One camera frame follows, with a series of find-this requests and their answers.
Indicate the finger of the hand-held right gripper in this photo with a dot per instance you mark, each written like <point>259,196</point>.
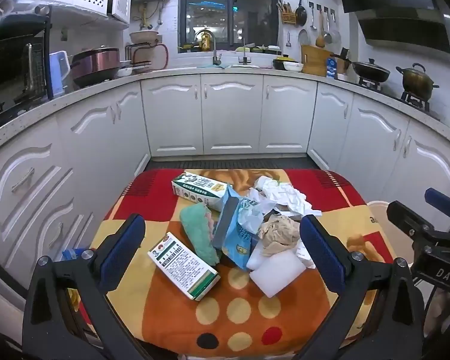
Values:
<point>408,219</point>
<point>442,200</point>

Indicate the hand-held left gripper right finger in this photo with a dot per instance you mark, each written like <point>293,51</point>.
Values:
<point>322,257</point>

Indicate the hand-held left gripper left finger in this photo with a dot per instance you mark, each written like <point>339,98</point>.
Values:
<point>123,249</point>

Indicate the white printed paper slip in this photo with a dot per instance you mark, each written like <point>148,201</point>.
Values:
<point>303,253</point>

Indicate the cream plastic bin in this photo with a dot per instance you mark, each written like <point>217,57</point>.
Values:
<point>377,204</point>

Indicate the brown paper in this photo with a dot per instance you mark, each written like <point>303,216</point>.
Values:
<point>279,234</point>

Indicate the white foam sponge block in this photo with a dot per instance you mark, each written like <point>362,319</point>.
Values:
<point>273,273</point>

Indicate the white green medicine box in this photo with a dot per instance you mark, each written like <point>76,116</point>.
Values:
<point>180,266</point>

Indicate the white paper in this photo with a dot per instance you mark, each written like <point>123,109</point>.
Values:
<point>285,195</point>

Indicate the green cleaning cloth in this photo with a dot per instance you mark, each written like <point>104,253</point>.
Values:
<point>198,232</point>

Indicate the clear plastic wrapper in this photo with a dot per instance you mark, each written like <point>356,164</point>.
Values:
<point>253,213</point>

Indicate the blue snack packet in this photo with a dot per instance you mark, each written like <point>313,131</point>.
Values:
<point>238,243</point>

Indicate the green white milk carton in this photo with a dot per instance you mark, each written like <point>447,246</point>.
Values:
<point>195,191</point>

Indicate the blue plastic object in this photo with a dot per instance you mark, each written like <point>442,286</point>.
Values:
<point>73,254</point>

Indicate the red yellow printed blanket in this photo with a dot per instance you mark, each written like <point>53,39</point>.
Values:
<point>172,307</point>

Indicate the gas stove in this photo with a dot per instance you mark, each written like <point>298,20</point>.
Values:
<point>397,93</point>

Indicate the brass stock pot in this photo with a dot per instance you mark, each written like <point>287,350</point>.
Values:
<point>418,80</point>

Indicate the black wok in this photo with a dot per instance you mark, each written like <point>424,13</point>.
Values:
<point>371,70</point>

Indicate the blue white carton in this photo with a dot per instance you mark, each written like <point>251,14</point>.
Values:
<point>332,68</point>

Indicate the row of white cabinet doors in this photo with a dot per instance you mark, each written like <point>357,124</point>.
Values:
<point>232,112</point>

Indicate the small white bowl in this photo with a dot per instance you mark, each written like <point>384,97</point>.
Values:
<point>124,71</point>

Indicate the wooden cutting board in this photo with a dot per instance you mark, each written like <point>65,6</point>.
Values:
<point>315,62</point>

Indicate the blue electric kettle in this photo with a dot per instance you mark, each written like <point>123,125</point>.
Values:
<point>59,73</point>

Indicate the red rice cooker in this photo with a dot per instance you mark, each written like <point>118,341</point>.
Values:
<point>95,63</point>

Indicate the white ceramic bowl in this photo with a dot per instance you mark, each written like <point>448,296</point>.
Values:
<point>293,67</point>

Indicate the black range hood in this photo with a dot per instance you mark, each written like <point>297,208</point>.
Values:
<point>397,11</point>

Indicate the red rimmed chopping board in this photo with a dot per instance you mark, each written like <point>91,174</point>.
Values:
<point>161,58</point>

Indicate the mesh strainer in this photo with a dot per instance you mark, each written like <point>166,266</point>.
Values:
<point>336,36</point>

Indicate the black pot yellow lid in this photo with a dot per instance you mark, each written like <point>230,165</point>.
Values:
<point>283,62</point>

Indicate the steel skimmer spoon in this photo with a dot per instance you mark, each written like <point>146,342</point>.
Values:
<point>327,37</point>

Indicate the wooden spatula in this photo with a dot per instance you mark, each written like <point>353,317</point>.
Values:
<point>320,39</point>

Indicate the beige clay pot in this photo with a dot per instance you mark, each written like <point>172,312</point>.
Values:
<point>144,36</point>

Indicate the small steel faucet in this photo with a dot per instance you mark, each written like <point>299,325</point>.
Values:
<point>243,58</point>

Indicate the small steel spatula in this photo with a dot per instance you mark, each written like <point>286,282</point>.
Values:
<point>288,41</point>

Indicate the black microwave oven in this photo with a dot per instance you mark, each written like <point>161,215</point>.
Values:
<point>11,63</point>

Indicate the steel kitchen faucet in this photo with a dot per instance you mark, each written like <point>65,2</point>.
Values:
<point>214,50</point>

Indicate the steel ladle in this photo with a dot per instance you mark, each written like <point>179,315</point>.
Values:
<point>313,22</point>

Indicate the golden yellow bottle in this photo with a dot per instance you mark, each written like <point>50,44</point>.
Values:
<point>203,41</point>

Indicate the black hanging frying pan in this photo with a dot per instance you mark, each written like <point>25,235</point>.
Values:
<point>302,15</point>

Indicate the wooden chopstick holder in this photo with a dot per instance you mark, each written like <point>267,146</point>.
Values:
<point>288,18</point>

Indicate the dark kitchen window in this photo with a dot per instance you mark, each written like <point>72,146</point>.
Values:
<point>247,7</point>

